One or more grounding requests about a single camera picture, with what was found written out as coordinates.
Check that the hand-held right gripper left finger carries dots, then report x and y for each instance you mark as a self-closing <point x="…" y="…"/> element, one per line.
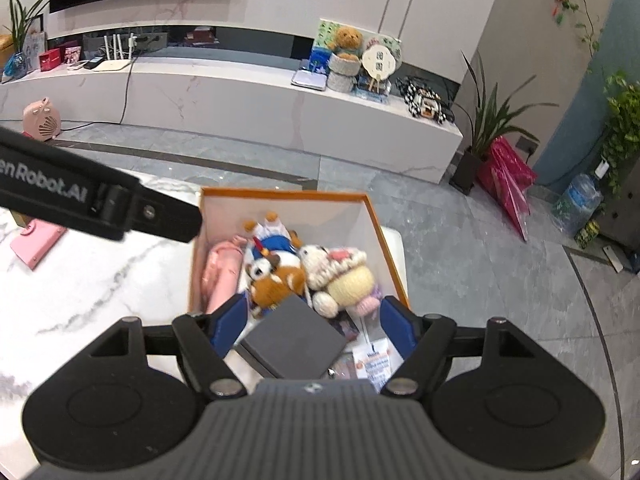
<point x="230" y="322"/>

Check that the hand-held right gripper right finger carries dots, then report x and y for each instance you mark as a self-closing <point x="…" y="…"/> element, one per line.
<point x="400" y="325"/>

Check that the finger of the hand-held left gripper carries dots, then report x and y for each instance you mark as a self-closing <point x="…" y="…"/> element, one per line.
<point x="160" y="217"/>

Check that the white lotion tube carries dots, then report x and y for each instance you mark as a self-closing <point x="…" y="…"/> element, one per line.
<point x="372" y="362"/>

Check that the pink selfie stick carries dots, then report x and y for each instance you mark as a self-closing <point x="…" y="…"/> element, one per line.
<point x="220" y="275"/>

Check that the dark printed card box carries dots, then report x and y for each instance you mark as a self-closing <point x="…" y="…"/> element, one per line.
<point x="345" y="327"/>

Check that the dark grey box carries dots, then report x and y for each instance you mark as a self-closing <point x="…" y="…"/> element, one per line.
<point x="295" y="340"/>

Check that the crochet bunny plush with flowers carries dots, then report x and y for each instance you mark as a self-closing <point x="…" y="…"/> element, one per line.
<point x="345" y="280"/>

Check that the orange cardboard box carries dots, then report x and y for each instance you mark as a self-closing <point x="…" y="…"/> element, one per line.
<point x="300" y="210"/>

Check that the pink fan heater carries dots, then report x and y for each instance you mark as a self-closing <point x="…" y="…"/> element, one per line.
<point x="42" y="120"/>

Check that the pink card wallet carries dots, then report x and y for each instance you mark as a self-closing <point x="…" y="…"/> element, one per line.
<point x="35" y="245"/>

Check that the blue plastic bag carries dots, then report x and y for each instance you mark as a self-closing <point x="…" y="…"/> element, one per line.
<point x="15" y="67"/>

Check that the red gift box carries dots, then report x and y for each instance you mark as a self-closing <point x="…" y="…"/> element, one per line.
<point x="50" y="61"/>

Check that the black flat device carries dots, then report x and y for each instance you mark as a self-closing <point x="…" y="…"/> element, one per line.
<point x="92" y="64"/>

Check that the pink photo card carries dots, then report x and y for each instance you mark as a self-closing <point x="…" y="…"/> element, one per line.
<point x="72" y="55"/>

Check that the white marble tv stand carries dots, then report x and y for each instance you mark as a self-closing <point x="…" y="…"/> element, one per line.
<point x="225" y="100"/>

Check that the orange vase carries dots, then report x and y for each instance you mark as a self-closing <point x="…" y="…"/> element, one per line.
<point x="5" y="50"/>

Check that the white router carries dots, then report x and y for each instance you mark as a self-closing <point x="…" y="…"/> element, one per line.
<point x="112" y="65"/>

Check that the green leafy plant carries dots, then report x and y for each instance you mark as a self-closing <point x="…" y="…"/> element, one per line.
<point x="21" y="25"/>

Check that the potted long leaf plant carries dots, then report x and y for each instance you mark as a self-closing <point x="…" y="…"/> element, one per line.
<point x="467" y="170"/>

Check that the grey power strip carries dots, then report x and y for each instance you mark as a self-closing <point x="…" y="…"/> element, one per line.
<point x="150" y="41"/>

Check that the pink plastic bag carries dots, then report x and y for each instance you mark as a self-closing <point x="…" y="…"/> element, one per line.
<point x="507" y="180"/>

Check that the dark red box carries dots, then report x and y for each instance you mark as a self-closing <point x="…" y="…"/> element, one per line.
<point x="200" y="36"/>

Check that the clear cover notebook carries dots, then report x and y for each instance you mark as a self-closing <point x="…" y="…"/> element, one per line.
<point x="307" y="80"/>

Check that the yellow green packet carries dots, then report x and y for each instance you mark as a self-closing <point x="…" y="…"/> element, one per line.
<point x="587" y="235"/>

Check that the large water bottle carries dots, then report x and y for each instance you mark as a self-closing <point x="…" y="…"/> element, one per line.
<point x="577" y="202"/>

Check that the blue printed box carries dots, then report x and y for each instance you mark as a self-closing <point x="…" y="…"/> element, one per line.
<point x="318" y="60"/>

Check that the black white checkered toy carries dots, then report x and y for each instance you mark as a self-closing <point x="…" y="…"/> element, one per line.
<point x="425" y="100"/>

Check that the grey knitted basket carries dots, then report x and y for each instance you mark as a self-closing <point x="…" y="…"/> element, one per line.
<point x="342" y="75"/>

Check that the brown teddy bear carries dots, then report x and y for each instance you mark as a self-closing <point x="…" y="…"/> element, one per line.
<point x="348" y="40"/>

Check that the round white paper fan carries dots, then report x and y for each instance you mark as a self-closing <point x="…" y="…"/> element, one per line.
<point x="377" y="62"/>

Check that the climbing ivy plant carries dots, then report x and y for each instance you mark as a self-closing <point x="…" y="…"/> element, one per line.
<point x="625" y="125"/>

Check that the picture frame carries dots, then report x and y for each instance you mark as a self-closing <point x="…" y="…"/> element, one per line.
<point x="32" y="47"/>

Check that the wall socket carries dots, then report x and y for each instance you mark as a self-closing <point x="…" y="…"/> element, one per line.
<point x="527" y="145"/>

